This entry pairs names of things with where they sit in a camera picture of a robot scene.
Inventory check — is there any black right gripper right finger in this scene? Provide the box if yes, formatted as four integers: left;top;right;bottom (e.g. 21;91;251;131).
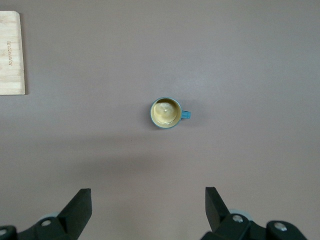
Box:
199;186;308;240

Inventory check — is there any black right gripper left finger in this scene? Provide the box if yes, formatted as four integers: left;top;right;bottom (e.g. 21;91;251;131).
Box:
0;187;93;240

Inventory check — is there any teal cup yellow inside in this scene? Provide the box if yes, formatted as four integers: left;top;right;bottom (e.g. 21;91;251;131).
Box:
149;96;192;130

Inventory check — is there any bamboo cutting board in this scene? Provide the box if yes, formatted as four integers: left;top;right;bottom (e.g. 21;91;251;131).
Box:
0;10;26;96

